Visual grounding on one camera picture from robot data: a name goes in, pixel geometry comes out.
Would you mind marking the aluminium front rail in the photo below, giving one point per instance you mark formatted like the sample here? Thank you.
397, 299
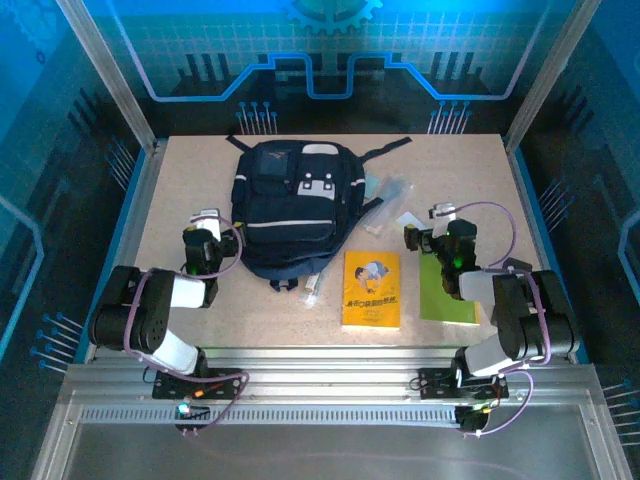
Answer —
325, 370

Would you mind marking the white green sticky pad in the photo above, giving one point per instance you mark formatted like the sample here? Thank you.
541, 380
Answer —
409, 220

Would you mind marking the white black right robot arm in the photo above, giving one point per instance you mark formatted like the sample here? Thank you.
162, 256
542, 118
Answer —
475, 287

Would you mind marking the clear plastic stationery bag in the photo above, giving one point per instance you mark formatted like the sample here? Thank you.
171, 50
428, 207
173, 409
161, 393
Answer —
392, 190

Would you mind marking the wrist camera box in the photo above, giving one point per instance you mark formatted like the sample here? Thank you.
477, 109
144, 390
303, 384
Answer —
442, 211
210, 227

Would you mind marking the aluminium table side rail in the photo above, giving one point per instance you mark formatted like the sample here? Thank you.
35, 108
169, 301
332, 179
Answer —
136, 225
534, 225

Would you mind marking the small clear supplies bag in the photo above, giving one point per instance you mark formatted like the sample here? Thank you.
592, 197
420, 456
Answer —
311, 292

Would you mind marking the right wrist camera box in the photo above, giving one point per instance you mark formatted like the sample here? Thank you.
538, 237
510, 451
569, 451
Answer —
442, 211

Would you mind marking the light teal card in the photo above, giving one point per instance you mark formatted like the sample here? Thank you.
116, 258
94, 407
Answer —
371, 187

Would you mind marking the yellow book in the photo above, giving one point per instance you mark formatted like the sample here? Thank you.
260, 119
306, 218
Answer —
370, 300

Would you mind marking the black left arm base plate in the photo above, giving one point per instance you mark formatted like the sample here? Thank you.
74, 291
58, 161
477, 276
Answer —
165, 387

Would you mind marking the navy blue backpack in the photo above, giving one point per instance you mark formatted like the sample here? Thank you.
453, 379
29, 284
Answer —
290, 210

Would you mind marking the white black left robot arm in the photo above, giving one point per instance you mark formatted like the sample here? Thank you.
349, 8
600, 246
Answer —
187, 292

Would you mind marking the aluminium frame post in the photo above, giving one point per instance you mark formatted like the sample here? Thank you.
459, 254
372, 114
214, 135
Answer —
112, 75
546, 75

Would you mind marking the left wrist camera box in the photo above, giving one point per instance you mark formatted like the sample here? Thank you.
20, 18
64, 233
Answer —
210, 227

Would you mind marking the black pencil case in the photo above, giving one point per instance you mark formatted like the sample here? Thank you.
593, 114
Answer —
517, 265

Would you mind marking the black controller box with LED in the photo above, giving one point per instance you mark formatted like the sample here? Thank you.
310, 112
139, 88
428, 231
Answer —
467, 420
197, 412

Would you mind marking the green notebook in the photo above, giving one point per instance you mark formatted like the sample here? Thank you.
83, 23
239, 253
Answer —
435, 300

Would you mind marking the blue table side strip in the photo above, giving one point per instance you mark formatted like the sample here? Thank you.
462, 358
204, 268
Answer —
121, 225

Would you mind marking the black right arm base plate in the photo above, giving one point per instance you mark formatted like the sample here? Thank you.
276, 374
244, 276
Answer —
432, 382

